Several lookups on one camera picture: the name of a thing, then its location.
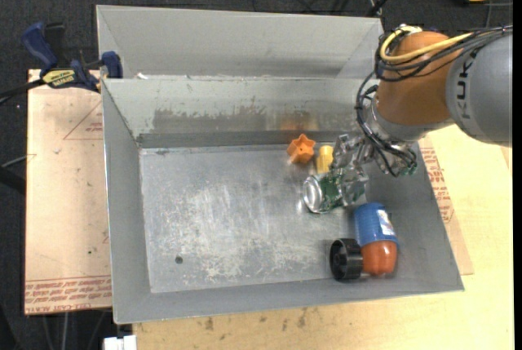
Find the brown cardboard board red print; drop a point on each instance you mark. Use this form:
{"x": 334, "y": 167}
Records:
{"x": 65, "y": 185}

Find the green and silver drink can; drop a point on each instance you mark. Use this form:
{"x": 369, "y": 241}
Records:
{"x": 330, "y": 191}

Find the grey metal bin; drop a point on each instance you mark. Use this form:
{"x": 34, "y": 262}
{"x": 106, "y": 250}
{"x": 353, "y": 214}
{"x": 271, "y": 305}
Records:
{"x": 228, "y": 218}

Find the black ribbed wheel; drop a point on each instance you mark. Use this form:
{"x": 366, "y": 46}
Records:
{"x": 346, "y": 260}

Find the orange star-shaped block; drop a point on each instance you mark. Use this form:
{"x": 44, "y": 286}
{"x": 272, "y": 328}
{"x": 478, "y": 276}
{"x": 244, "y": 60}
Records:
{"x": 301, "y": 148}

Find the yellow small cylinder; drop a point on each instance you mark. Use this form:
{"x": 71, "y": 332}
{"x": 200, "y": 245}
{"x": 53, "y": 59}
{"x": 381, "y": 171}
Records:
{"x": 324, "y": 160}

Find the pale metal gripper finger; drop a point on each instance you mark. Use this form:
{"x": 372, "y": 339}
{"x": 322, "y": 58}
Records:
{"x": 359, "y": 156}
{"x": 341, "y": 150}

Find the blue and orange bottle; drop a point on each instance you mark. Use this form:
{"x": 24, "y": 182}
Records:
{"x": 373, "y": 236}

